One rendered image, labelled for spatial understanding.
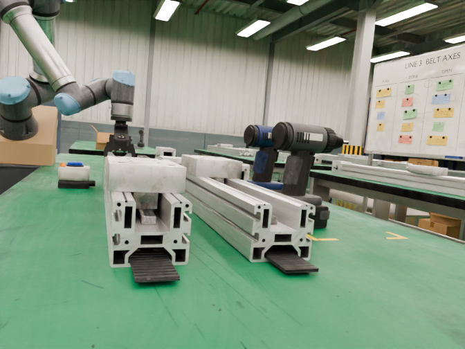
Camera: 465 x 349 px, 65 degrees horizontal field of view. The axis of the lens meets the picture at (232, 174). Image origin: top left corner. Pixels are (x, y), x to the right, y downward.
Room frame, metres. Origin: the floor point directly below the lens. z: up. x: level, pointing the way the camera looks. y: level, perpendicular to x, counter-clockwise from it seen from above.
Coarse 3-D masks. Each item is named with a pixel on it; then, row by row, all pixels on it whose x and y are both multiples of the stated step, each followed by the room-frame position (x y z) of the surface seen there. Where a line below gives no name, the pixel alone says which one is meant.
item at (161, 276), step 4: (160, 272) 0.42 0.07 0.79; (164, 272) 0.42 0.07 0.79; (168, 272) 0.42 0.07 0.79; (172, 272) 0.42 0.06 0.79; (176, 272) 0.42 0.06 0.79; (136, 276) 0.40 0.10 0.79; (140, 276) 0.40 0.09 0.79; (144, 276) 0.40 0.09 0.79; (148, 276) 0.40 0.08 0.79; (152, 276) 0.40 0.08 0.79; (156, 276) 0.40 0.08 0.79; (160, 276) 0.40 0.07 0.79; (164, 276) 0.40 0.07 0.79; (168, 276) 0.41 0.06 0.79; (172, 276) 0.41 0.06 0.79; (176, 276) 0.41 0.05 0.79; (136, 280) 0.39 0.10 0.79; (140, 280) 0.39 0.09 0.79; (144, 280) 0.39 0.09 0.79; (148, 280) 0.39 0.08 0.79; (152, 280) 0.40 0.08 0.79; (156, 280) 0.40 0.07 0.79; (160, 280) 0.40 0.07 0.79; (164, 280) 0.40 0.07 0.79; (168, 280) 0.40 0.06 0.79; (172, 280) 0.40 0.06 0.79
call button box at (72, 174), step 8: (64, 168) 1.01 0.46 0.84; (72, 168) 1.01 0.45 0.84; (80, 168) 1.02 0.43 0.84; (88, 168) 1.03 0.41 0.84; (64, 176) 1.01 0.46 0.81; (72, 176) 1.01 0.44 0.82; (80, 176) 1.02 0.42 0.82; (88, 176) 1.03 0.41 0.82; (64, 184) 1.01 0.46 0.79; (72, 184) 1.01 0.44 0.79; (80, 184) 1.02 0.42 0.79; (88, 184) 1.03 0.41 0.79
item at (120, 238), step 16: (112, 192) 0.51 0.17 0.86; (128, 192) 0.52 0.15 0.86; (112, 208) 0.45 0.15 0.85; (128, 208) 0.51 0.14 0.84; (160, 208) 0.55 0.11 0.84; (176, 208) 0.50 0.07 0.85; (112, 224) 0.44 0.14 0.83; (128, 224) 0.47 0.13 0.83; (144, 224) 0.50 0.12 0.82; (160, 224) 0.50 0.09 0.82; (176, 224) 0.49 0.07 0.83; (112, 240) 0.45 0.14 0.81; (128, 240) 0.45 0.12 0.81; (144, 240) 0.47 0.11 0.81; (160, 240) 0.48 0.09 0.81; (176, 240) 0.48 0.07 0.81; (112, 256) 0.45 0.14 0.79; (128, 256) 0.45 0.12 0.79; (176, 256) 0.50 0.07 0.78
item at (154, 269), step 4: (132, 268) 0.42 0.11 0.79; (136, 268) 0.42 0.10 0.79; (140, 268) 0.43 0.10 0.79; (144, 268) 0.43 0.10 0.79; (148, 268) 0.43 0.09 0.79; (152, 268) 0.43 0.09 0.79; (156, 268) 0.43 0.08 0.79; (160, 268) 0.43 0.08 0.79; (164, 268) 0.43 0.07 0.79; (168, 268) 0.44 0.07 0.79; (172, 268) 0.44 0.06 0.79; (132, 272) 0.42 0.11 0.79; (136, 272) 0.41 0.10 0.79; (140, 272) 0.41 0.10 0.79; (144, 272) 0.41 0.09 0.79; (148, 272) 0.42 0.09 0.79; (152, 272) 0.42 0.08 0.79; (156, 272) 0.42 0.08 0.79
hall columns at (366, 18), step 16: (368, 0) 8.66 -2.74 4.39; (368, 16) 8.68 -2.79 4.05; (368, 32) 8.70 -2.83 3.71; (368, 48) 8.72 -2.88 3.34; (352, 64) 8.91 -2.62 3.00; (368, 64) 8.73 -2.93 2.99; (352, 80) 8.91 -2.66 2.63; (352, 96) 8.93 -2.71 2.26; (352, 112) 8.93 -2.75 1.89; (352, 128) 8.87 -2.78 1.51; (352, 144) 8.66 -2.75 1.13
